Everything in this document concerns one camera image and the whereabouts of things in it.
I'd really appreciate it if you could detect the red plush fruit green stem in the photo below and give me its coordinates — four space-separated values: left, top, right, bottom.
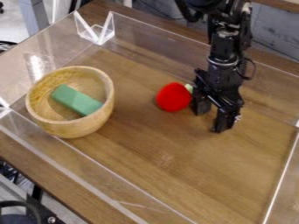
155 82 192 112

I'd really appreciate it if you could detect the black table leg bracket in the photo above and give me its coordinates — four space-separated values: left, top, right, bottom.
25 185 65 224

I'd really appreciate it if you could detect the clear acrylic tray enclosure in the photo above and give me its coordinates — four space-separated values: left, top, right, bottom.
0 12 299 224

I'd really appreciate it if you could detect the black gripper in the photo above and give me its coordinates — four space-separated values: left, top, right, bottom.
191 56 246 133

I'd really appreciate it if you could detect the light wooden bowl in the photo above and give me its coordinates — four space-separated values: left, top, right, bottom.
25 66 116 138

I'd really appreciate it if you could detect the black cable on floor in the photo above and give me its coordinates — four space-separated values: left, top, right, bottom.
0 200 43 224

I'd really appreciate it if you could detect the green rectangular block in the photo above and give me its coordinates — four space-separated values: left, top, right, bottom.
51 84 103 116

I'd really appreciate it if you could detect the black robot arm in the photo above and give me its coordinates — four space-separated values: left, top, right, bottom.
174 0 255 133

